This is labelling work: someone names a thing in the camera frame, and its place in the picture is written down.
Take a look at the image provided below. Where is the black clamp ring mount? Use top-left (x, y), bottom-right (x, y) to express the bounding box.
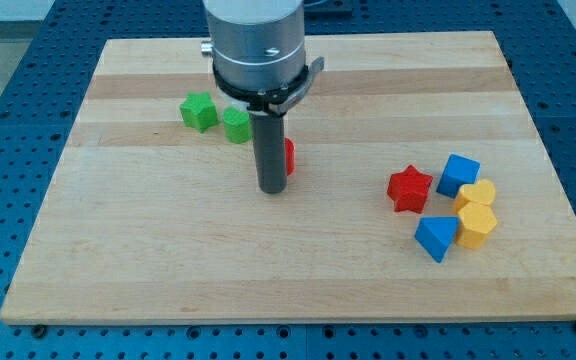
top-left (212, 57), bottom-right (325, 116)

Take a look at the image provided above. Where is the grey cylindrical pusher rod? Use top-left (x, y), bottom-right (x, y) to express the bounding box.
top-left (250, 114), bottom-right (287, 194)

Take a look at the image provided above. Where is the green circle block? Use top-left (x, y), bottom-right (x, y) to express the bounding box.
top-left (222, 107), bottom-right (252, 144)

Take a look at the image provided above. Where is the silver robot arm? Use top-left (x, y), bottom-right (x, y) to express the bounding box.
top-left (201, 0), bottom-right (325, 194)

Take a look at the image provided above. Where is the red circle block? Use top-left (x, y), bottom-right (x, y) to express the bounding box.
top-left (285, 137), bottom-right (295, 175)

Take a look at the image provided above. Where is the blue cube block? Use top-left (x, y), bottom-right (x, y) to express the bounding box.
top-left (436, 154), bottom-right (480, 198)

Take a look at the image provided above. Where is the green star block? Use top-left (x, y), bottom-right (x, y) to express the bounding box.
top-left (179, 92), bottom-right (219, 133)

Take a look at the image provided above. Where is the wooden board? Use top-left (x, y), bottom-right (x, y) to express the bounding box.
top-left (0, 31), bottom-right (576, 325)

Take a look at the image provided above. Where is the red star block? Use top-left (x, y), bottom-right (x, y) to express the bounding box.
top-left (386, 164), bottom-right (434, 214)

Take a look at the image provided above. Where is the blue triangle block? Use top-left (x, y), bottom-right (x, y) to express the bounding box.
top-left (414, 216), bottom-right (459, 263)

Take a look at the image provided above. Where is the yellow heart block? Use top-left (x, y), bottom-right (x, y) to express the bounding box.
top-left (452, 179), bottom-right (496, 213)

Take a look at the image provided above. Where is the yellow hexagon block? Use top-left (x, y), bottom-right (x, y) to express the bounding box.
top-left (456, 202), bottom-right (498, 250)

